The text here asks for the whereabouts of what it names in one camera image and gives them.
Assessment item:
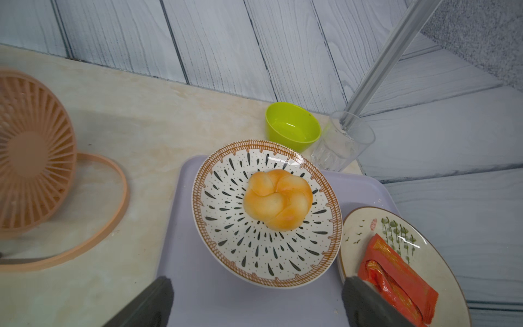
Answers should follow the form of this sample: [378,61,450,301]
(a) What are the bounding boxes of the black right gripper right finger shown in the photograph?
[342,277,413,327]

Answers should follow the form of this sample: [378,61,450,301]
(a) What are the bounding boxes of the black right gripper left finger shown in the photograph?
[104,276,174,327]

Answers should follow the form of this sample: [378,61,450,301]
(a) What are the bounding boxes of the orange desk fan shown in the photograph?
[1,67,129,273]

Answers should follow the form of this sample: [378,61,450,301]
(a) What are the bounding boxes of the red snack packet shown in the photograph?
[358,234,439,326]

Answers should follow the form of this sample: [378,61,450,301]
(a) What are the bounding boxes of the lavender tray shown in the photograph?
[157,154,399,327]

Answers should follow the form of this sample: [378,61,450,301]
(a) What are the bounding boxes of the small beige floral plate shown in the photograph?
[337,206,473,327]

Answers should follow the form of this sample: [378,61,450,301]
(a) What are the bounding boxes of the patterned ceramic plate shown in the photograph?
[191,140,343,289]

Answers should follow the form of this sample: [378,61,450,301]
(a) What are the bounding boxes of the knotted bread roll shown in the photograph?
[243,170,313,232]

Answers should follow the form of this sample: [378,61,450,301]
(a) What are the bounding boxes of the clear glass cup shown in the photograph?
[311,111,376,172]

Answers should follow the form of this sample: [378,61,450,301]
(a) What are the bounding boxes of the green plastic bowl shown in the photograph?
[265,102,321,153]

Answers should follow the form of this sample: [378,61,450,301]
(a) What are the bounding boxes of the right metal frame post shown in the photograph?
[344,0,441,116]

